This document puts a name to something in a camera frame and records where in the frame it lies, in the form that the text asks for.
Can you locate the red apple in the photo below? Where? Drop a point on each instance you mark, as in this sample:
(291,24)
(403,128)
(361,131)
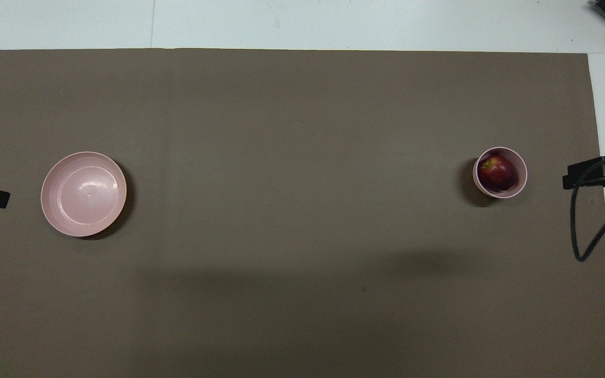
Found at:
(498,173)

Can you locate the pink bowl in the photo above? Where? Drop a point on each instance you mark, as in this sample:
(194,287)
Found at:
(522,168)

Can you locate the pink plate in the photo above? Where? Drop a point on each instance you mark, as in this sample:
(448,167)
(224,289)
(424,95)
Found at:
(84,194)

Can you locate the brown table mat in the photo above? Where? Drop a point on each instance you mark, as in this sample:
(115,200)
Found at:
(302,210)

